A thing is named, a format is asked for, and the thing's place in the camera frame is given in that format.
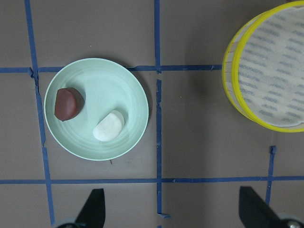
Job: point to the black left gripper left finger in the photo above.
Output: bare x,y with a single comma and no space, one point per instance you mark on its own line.
92,214

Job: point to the light green plate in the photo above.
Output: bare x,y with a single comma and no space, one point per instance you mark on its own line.
105,86

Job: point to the yellow steamer basket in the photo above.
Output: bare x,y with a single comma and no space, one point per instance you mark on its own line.
231,62

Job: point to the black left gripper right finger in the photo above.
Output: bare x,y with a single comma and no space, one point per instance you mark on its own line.
254,212

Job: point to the white bun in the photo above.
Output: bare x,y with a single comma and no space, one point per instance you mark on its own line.
110,127

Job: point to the brown bun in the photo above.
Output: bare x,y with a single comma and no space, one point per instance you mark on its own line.
68,104

